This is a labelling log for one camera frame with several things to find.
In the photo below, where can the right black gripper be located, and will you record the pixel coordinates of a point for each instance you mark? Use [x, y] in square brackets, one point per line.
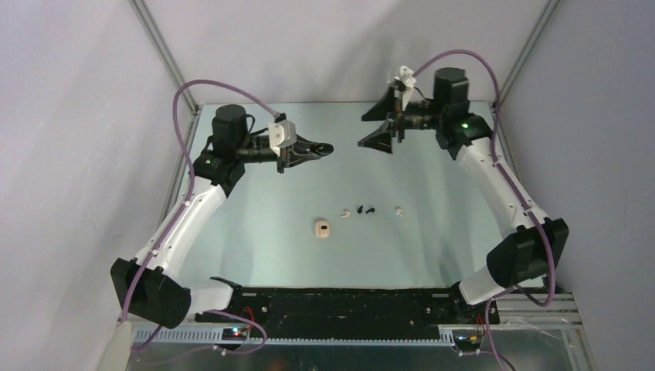
[383, 108]

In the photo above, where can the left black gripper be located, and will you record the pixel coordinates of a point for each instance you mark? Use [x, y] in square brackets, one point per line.
[292, 156]

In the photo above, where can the black earbud charging case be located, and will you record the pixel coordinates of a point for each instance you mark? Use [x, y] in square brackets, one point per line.
[321, 149]

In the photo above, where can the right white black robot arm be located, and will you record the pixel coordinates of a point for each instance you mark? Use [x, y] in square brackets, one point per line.
[532, 242]

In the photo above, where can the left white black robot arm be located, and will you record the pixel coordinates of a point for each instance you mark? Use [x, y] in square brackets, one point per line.
[147, 285]

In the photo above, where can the beige earbud charging case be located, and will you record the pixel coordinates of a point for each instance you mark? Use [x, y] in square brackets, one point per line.
[322, 229]

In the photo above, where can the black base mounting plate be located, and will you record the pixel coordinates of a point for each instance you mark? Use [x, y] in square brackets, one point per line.
[348, 312]

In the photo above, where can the left controller circuit board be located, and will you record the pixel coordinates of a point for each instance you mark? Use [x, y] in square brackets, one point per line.
[234, 334]

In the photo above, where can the controller circuit board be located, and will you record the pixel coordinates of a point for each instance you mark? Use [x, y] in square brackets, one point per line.
[468, 343]
[234, 334]

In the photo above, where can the right controller circuit board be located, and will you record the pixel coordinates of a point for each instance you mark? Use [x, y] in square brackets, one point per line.
[468, 343]

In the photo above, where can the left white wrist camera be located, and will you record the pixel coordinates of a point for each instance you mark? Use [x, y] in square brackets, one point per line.
[281, 135]

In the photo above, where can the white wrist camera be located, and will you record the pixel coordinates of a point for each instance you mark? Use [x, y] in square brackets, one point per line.
[404, 85]
[281, 135]

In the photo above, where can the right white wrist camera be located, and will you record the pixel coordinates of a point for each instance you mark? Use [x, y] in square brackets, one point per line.
[404, 85]

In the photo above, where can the grey slotted cable duct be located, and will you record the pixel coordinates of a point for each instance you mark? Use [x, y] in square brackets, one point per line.
[198, 335]

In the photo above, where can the aluminium frame rail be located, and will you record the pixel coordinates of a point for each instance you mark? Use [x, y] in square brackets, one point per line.
[542, 310]

